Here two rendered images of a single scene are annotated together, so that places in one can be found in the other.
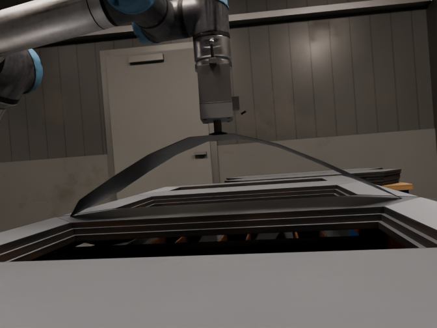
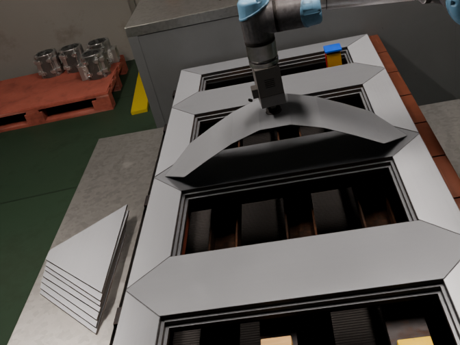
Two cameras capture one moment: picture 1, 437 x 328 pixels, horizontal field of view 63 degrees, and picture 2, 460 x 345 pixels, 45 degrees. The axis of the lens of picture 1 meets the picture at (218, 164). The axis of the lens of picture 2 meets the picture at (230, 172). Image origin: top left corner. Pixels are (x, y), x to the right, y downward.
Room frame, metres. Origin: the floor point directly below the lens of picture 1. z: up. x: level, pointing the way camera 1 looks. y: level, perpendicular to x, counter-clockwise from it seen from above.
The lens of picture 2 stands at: (2.03, -0.15, 1.66)
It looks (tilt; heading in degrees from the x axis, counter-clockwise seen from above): 32 degrees down; 180
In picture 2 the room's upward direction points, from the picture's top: 14 degrees counter-clockwise
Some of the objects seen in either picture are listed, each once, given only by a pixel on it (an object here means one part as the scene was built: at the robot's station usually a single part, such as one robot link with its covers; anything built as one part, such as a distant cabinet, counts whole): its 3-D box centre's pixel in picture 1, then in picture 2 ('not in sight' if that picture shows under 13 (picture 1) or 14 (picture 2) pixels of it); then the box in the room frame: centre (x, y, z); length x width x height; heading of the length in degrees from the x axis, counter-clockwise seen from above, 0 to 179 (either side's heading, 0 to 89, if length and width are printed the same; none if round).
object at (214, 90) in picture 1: (220, 91); (263, 79); (0.71, -0.02, 1.08); 0.10 x 0.09 x 0.16; 89
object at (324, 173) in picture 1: (306, 179); not in sight; (1.68, -0.41, 0.82); 0.80 x 0.40 x 0.06; 81
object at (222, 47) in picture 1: (212, 52); (261, 49); (0.71, -0.01, 1.16); 0.08 x 0.08 x 0.05
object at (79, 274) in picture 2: not in sight; (80, 266); (0.87, -0.60, 0.77); 0.45 x 0.20 x 0.04; 171
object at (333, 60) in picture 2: not in sight; (335, 75); (0.15, 0.31, 0.78); 0.05 x 0.05 x 0.19; 81
